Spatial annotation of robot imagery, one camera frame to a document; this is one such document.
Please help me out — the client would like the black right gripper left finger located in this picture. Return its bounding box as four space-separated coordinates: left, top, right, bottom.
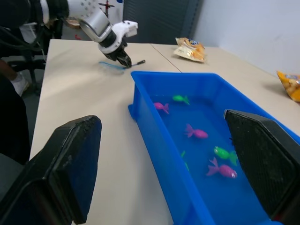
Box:
0 114 103 225

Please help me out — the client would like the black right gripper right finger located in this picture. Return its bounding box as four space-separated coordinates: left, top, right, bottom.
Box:
224 109 300 225

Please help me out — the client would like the green toy fish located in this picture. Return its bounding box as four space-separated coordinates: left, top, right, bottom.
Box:
213 146 239 166
172 94 190 105

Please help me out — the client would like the small pink toy fish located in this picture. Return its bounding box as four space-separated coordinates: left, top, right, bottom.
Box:
153 102 170 115

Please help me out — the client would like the blue plastic tub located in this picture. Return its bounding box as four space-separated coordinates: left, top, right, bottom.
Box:
127 71 300 225

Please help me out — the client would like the red stand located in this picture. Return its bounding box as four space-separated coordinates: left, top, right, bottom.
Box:
98 0 115 17

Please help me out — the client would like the grey shutter cabinet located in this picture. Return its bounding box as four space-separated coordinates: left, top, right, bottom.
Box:
122 0 205 45

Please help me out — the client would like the yellow snack bag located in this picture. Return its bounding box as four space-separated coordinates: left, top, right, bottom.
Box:
276 71 300 103
172 37 208 63

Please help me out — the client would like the person in dark clothes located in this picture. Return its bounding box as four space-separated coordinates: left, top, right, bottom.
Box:
0 58 31 165

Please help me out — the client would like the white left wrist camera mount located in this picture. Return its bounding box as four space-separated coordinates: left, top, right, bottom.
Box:
97 20 138 53

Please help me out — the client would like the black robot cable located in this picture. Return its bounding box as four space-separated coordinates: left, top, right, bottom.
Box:
0 20 49 58

